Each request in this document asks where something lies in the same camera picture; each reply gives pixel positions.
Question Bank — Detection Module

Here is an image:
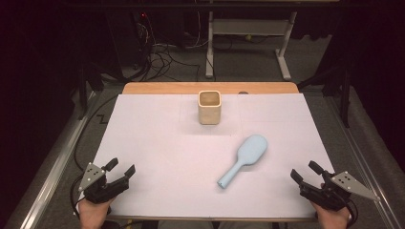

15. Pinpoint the white metal desk frame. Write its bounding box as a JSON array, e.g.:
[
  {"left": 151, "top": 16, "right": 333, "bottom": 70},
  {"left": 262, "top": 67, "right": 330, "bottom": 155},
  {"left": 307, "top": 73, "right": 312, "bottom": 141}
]
[{"left": 203, "top": 0, "right": 340, "bottom": 81}]

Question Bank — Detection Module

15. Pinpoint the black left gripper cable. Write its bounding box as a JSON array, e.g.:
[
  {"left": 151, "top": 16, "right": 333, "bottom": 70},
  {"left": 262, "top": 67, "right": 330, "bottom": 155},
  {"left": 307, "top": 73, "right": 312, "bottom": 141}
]
[{"left": 69, "top": 176, "right": 85, "bottom": 219}]

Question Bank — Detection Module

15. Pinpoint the aluminium floor rail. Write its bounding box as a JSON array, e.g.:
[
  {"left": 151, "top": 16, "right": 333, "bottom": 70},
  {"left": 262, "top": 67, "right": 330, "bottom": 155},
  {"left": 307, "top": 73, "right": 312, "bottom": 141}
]
[
  {"left": 328, "top": 94, "right": 395, "bottom": 229},
  {"left": 18, "top": 90, "right": 97, "bottom": 229}
]

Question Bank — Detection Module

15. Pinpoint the black floor cable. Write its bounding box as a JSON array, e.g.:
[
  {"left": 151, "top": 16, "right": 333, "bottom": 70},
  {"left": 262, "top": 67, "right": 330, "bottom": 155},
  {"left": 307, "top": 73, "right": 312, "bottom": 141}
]
[{"left": 74, "top": 94, "right": 119, "bottom": 171}]

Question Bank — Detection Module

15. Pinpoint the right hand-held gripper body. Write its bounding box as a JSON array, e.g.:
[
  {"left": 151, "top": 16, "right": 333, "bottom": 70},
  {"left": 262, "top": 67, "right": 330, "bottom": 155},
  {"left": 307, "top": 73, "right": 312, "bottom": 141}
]
[{"left": 298, "top": 171, "right": 381, "bottom": 213}]

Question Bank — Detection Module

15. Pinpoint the light blue rice paddle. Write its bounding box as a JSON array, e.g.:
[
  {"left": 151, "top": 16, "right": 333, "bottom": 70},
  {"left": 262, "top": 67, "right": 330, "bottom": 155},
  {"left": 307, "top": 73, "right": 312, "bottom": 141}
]
[{"left": 217, "top": 134, "right": 268, "bottom": 190}]

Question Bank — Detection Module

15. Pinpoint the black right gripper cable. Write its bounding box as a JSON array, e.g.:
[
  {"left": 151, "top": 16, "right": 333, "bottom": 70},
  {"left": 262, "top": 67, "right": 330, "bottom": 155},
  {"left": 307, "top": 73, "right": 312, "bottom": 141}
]
[{"left": 344, "top": 198, "right": 359, "bottom": 224}]

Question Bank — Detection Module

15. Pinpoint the person's left hand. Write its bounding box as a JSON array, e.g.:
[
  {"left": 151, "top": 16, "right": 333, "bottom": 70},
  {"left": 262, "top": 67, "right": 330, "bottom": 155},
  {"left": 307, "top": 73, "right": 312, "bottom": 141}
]
[{"left": 77, "top": 196, "right": 117, "bottom": 229}]

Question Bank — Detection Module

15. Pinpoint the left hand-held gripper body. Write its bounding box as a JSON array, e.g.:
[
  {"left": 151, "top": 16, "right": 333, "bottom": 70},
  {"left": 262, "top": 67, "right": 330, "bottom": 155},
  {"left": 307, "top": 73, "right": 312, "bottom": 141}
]
[{"left": 77, "top": 161, "right": 131, "bottom": 205}]

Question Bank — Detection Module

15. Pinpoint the wooden table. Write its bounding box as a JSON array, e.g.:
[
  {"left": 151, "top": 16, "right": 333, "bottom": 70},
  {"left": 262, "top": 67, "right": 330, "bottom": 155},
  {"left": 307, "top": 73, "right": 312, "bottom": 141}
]
[{"left": 104, "top": 81, "right": 319, "bottom": 222}]

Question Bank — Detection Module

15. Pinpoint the beige square cup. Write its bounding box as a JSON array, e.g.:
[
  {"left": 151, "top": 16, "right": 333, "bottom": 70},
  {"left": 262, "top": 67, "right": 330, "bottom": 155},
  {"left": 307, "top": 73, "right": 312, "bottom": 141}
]
[{"left": 197, "top": 90, "right": 223, "bottom": 126}]

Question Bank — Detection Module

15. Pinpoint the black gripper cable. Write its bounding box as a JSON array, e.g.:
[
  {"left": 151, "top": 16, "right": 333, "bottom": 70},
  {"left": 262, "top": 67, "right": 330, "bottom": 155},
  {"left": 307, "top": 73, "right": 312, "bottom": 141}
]
[
  {"left": 69, "top": 176, "right": 85, "bottom": 219},
  {"left": 344, "top": 198, "right": 359, "bottom": 224}
]

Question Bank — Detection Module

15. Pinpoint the black computer tower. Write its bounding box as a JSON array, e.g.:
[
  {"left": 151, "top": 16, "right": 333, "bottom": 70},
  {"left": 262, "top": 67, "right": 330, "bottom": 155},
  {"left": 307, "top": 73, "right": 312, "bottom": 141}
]
[{"left": 106, "top": 10, "right": 153, "bottom": 71}]

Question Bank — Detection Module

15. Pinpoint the black metal stand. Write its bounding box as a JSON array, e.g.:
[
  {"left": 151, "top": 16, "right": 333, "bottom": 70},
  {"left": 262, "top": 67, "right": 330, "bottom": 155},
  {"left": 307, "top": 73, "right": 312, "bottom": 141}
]
[
  {"left": 75, "top": 61, "right": 105, "bottom": 121},
  {"left": 297, "top": 60, "right": 355, "bottom": 129}
]

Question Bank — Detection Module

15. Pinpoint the white paper sheet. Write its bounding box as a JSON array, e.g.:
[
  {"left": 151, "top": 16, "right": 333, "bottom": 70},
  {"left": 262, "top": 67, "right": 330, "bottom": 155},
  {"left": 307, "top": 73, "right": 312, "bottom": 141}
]
[{"left": 77, "top": 93, "right": 336, "bottom": 219}]

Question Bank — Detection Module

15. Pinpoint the tangle of black cables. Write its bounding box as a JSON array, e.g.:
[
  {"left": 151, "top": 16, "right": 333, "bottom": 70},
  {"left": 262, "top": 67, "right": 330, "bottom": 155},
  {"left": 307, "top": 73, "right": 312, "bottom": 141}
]
[{"left": 137, "top": 11, "right": 212, "bottom": 82}]

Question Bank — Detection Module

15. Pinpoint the person's right hand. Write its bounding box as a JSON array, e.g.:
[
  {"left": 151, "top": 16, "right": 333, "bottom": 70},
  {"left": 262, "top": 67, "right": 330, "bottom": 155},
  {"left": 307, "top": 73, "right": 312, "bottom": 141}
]
[{"left": 309, "top": 199, "right": 352, "bottom": 229}]

